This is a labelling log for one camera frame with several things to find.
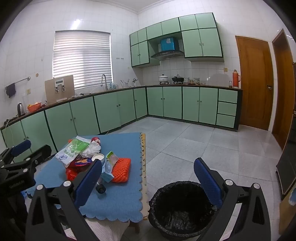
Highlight red plastic bag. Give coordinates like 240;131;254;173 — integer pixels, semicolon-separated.
66;166;86;181

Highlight wooden door with handle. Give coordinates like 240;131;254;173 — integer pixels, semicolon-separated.
235;35;275;131

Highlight dark hanging towel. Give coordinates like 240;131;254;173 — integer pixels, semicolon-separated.
6;84;17;98

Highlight orange plastic basin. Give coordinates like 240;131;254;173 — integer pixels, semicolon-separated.
27;102;43;113

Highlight black waste bin with liner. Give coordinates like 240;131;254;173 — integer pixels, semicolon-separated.
148;181;223;240

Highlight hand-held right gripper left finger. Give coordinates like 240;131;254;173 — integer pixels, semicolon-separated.
25;159;103;241

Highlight orange foam fruit net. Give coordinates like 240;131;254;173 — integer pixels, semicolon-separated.
111;158;132;183

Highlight green base cabinet unit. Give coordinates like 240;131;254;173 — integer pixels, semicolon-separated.
0;85;243;160

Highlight cardboard box with dispenser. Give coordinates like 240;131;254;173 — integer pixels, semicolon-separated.
45;75;76;105

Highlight red snack packet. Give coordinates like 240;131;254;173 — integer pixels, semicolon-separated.
66;154;93;168

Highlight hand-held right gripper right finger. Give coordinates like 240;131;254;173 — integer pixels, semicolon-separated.
194;158;272;241

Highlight black range hood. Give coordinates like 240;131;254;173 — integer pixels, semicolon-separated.
151;50;185;61

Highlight pale blue drink carton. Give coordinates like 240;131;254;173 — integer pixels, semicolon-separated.
101;151;119;182

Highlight orange thermos flask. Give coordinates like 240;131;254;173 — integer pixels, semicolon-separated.
232;69;241;89

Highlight green wall cabinet unit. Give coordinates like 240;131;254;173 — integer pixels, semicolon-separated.
129;13;224;68

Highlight green and white plastic bag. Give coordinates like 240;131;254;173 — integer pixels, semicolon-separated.
55;136;91;168

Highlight black glass cabinet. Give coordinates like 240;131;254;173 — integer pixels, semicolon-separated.
276;137;296;201

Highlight blue box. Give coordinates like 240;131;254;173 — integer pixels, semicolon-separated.
158;37;179;52

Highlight plain wooden door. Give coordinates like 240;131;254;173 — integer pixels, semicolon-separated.
271;29;296;150

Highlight clear bottle with black cap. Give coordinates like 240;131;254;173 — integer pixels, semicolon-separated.
96;177;107;194

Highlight beige foam puzzle mat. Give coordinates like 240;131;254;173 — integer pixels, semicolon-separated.
138;133;150;220

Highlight white plastic wrapper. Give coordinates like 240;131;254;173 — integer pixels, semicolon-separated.
81;140;102;158

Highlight steel towel rail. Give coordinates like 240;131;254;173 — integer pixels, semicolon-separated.
5;76;31;90

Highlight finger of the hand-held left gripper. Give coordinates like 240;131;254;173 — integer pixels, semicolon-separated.
0;140;31;163
0;145;52;178

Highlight blue scalloped table mat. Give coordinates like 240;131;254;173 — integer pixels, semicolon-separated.
25;133;145;222

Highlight white window blind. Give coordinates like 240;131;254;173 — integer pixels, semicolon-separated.
53;31;114;90

